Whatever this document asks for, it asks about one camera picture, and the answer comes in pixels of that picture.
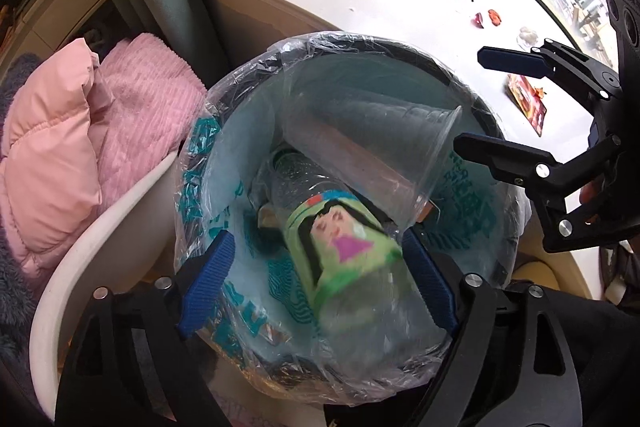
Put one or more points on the white tissue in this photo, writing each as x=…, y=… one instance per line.
x=527, y=39

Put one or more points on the red battery blister pack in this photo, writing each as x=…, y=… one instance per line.
x=529, y=100

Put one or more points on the white chair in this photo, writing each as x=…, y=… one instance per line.
x=116, y=251

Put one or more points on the clear plastic cup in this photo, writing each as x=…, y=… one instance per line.
x=388, y=150

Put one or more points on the orange peel pieces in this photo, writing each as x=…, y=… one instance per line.
x=479, y=20

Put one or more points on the trash bin with liner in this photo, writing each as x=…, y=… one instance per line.
x=261, y=322

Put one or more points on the person right hand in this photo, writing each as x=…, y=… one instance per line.
x=587, y=193

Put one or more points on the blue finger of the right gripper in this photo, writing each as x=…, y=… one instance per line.
x=508, y=162
x=513, y=62

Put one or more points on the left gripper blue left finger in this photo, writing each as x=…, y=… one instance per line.
x=200, y=281

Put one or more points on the white desk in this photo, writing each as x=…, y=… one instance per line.
x=41, y=27

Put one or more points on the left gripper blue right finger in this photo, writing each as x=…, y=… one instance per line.
x=431, y=284

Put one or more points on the green label plastic bottle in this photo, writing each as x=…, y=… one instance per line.
x=353, y=273

